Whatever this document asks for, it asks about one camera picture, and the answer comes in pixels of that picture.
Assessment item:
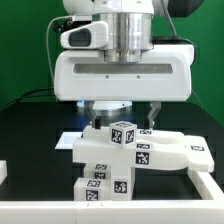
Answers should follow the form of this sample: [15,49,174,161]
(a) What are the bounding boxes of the white small cube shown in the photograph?
[109,121,137,147]

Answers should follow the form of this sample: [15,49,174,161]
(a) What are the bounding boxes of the background camera on stand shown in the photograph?
[72,14,92,22]

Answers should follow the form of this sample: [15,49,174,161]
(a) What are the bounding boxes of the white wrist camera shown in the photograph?
[60,21,109,49]

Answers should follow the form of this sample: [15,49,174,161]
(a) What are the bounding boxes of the black cables on table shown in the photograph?
[0,86,56,113]

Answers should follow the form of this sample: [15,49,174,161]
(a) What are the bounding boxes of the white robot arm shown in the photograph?
[54,0,205,128]

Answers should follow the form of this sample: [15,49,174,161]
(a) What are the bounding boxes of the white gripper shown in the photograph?
[54,45,194,129]

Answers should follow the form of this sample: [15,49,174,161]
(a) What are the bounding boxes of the white chair back frame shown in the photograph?
[73,126,214,173]

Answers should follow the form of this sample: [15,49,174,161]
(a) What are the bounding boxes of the white obstacle fence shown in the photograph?
[0,171,224,224]

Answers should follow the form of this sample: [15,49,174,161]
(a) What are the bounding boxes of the white block at left edge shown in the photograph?
[0,160,7,185]

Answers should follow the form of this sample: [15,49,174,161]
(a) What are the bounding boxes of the white camera cable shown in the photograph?
[45,15,74,84]

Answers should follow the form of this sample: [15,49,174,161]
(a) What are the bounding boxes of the white marker base plate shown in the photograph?
[55,132,82,150]

